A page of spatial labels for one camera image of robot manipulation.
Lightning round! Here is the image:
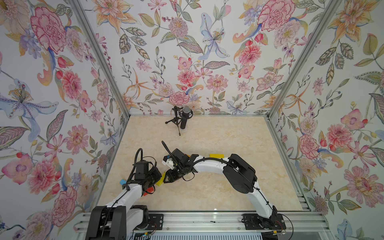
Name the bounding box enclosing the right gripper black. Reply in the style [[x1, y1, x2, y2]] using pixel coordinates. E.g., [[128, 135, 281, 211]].
[[162, 164, 187, 183]]

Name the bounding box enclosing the red block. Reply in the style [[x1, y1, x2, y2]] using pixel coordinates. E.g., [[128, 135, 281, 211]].
[[144, 187, 155, 196]]

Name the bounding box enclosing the long yellow block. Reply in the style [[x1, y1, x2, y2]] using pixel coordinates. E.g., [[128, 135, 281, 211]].
[[156, 173, 166, 187], [210, 154, 225, 159]]

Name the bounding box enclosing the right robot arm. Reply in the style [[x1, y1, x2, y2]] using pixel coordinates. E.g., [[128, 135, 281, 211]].
[[162, 149, 278, 224]]

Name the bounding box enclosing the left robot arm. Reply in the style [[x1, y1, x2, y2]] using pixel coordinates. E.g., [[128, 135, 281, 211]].
[[85, 160, 162, 240]]

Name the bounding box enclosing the black microphone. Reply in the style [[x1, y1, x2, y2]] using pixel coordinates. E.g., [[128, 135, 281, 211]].
[[180, 106, 193, 129]]

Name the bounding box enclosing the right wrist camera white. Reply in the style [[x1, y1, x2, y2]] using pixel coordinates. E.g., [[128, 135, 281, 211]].
[[162, 156, 175, 170]]

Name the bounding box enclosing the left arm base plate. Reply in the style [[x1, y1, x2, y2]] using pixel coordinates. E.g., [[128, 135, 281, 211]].
[[135, 214, 164, 231]]

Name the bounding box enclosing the aluminium front rail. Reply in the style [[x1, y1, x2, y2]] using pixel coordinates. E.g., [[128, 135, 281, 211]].
[[73, 211, 331, 234]]

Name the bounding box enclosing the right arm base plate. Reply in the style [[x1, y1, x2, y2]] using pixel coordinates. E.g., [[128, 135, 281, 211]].
[[242, 214, 287, 231]]

